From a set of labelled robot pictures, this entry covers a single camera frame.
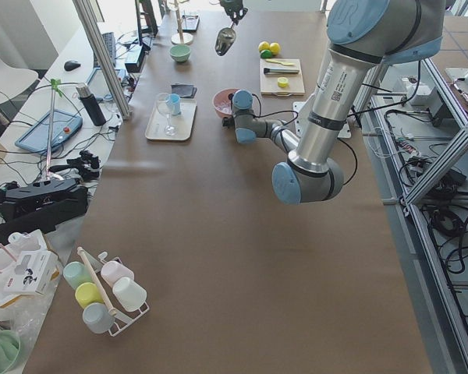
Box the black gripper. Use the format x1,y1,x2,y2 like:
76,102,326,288
222,117,234,127
219,0,248,24

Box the pink bowl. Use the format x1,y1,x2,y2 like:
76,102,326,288
212,88,239,118

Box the metal ice scoop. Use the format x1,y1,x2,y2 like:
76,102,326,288
214,21,239,56

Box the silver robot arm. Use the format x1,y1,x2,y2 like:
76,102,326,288
232,0,446,204

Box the clear plastic ice cubes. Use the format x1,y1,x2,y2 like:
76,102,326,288
214,97,232,116

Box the light blue cup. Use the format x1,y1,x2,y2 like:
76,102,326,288
169,93,181,116

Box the pink cup in rack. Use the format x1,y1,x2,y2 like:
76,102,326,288
101,260,134,287

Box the white cup in rack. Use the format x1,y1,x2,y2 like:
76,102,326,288
112,277,147,312

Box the green cup in rack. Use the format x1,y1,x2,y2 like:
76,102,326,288
62,261,92,291

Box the yellow cup in rack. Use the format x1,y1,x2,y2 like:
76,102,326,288
75,282,104,309

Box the white cup rack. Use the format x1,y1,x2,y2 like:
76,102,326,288
97,252,151,337

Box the grey-blue cup in rack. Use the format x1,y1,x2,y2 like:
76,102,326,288
82,302,115,334

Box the yellow lemon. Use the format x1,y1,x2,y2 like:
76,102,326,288
258,41,270,52

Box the beige plastic tray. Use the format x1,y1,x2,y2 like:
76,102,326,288
144,99,197,142

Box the dark grey folded cloth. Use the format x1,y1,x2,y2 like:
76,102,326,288
171,83,197,98

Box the mint green bowl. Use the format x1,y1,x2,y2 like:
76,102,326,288
169,44,191,63

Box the clear wine glass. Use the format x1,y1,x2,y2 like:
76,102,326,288
156,93,176,136

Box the yellow plastic knife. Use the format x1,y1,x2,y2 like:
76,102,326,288
265,58,296,66

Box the yellow citrus squeezer cap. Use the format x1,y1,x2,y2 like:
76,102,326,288
277,77,289,87

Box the wooden cutting board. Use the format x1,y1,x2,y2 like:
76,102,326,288
260,58,305,96

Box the black keyboard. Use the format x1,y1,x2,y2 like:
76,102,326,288
101,32,116,66

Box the black thermos bottle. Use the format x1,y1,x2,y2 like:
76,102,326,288
76,83,106,126

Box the black computer mouse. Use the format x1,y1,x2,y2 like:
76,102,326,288
63,60,81,72

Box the blue teach pendant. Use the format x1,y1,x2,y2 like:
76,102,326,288
15,109,83,154

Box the black bag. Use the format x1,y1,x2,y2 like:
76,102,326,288
0,178,88,244

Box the white cardboard box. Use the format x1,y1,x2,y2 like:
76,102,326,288
3,250,59,295

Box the aluminium frame post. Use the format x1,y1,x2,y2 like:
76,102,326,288
73,0,131,120

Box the wooden rack handle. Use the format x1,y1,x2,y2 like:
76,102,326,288
76,246,117,316

